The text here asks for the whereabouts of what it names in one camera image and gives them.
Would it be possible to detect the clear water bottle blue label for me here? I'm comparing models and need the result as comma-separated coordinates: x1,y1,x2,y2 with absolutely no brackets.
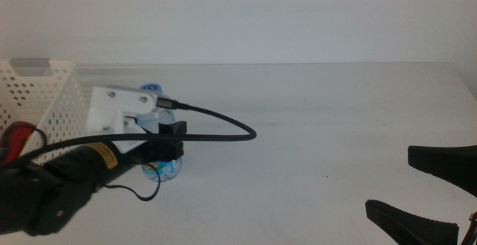
136,83,183,182

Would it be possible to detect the red drink can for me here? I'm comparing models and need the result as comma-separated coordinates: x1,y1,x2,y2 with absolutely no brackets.
0,121,39,164

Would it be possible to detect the white perforated plastic basket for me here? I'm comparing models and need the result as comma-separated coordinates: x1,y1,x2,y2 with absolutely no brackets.
0,57,94,164

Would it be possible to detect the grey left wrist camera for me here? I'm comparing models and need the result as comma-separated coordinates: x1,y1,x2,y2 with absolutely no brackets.
107,85,169,109

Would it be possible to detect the thick black braided cable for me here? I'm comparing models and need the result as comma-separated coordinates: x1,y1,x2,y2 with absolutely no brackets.
0,98,257,171

